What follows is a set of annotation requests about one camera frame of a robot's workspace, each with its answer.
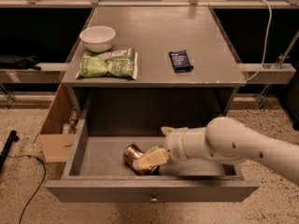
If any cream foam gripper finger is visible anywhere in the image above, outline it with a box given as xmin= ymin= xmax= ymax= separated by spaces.
xmin=161 ymin=126 xmax=175 ymax=136
xmin=135 ymin=147 xmax=168 ymax=169

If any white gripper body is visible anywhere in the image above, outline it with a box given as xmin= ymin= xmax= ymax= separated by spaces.
xmin=164 ymin=127 xmax=188 ymax=161

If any orange soda can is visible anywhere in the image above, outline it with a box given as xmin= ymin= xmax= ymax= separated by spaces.
xmin=123 ymin=144 xmax=159 ymax=175

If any dark blue snack packet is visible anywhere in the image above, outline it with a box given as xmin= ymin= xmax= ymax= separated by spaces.
xmin=168 ymin=50 xmax=193 ymax=73

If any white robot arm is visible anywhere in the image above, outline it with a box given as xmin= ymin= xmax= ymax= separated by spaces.
xmin=133 ymin=117 xmax=299 ymax=185

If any grey open top drawer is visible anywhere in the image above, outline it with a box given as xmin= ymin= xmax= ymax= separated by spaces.
xmin=46 ymin=121 xmax=259 ymax=203

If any green chip bag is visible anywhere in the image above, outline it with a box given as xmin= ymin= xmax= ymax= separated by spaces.
xmin=76 ymin=48 xmax=138 ymax=79

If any bottle inside cardboard box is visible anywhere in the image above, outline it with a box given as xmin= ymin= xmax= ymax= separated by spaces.
xmin=63 ymin=109 xmax=78 ymax=134

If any brown cardboard box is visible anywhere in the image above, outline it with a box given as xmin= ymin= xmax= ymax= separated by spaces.
xmin=38 ymin=85 xmax=75 ymax=162

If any white ceramic bowl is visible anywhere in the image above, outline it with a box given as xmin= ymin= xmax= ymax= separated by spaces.
xmin=79 ymin=26 xmax=116 ymax=53

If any grey right side ledge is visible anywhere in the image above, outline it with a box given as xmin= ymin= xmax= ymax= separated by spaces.
xmin=238 ymin=63 xmax=296 ymax=84

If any grey ledge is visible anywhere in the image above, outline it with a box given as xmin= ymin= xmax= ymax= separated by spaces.
xmin=238 ymin=63 xmax=296 ymax=84
xmin=0 ymin=63 xmax=68 ymax=83

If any grey left side ledge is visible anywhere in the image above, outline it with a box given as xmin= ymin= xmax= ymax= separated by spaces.
xmin=0 ymin=63 xmax=68 ymax=83

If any black pole on floor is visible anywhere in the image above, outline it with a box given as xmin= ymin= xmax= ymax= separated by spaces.
xmin=0 ymin=131 xmax=19 ymax=171

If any black object on ledge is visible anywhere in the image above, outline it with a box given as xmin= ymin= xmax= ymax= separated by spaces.
xmin=0 ymin=55 xmax=41 ymax=71

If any black floor cable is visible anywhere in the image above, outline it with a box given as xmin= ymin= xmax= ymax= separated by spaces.
xmin=7 ymin=154 xmax=48 ymax=224

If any white hanging cable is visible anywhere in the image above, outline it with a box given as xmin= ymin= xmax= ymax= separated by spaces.
xmin=245 ymin=0 xmax=273 ymax=82

